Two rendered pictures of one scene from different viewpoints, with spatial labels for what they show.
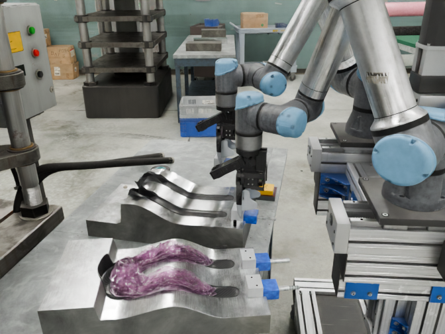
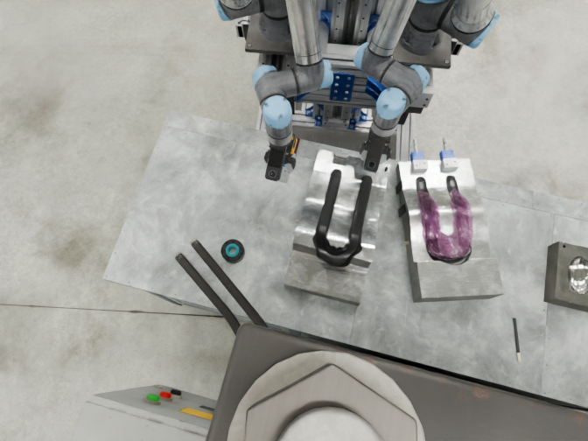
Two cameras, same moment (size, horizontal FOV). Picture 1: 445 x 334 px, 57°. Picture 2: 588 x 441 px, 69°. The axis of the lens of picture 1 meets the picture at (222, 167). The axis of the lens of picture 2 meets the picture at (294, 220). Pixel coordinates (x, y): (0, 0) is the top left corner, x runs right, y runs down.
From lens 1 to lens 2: 162 cm
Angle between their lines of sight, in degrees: 66
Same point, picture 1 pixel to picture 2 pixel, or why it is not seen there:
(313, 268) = not seen: hidden behind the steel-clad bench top
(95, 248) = (431, 273)
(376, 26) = not seen: outside the picture
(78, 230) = (349, 318)
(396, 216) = (448, 56)
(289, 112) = (424, 76)
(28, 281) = (424, 339)
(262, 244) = not seen: hidden behind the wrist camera
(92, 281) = (472, 264)
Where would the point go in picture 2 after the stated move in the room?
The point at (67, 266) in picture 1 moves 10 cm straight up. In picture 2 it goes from (456, 288) to (467, 282)
